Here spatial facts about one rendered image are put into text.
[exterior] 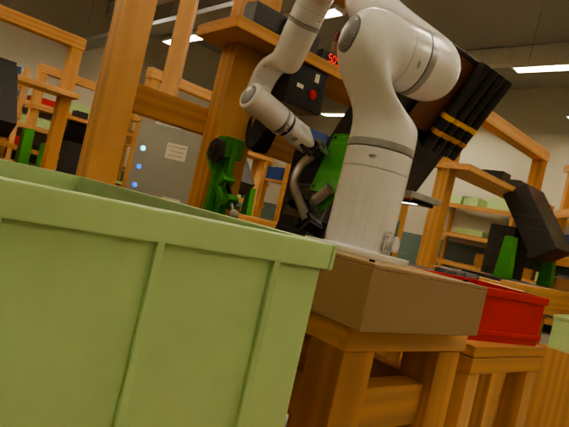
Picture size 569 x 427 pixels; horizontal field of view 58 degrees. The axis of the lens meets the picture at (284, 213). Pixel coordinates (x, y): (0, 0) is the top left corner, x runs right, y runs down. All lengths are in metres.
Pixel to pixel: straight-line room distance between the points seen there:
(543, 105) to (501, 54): 2.09
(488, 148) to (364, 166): 10.81
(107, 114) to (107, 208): 1.31
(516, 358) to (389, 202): 0.58
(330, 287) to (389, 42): 0.42
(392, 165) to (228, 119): 0.96
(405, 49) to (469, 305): 0.43
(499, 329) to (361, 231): 0.52
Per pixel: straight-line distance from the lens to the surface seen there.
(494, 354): 1.23
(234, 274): 0.31
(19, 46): 11.58
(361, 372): 0.77
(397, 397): 0.89
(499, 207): 10.66
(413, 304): 0.75
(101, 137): 1.57
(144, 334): 0.29
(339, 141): 1.67
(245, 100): 1.49
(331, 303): 0.70
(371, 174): 0.88
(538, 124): 11.43
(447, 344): 0.93
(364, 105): 0.91
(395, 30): 0.92
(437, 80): 0.97
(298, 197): 1.61
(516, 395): 1.43
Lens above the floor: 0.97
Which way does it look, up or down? level
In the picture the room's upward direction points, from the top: 13 degrees clockwise
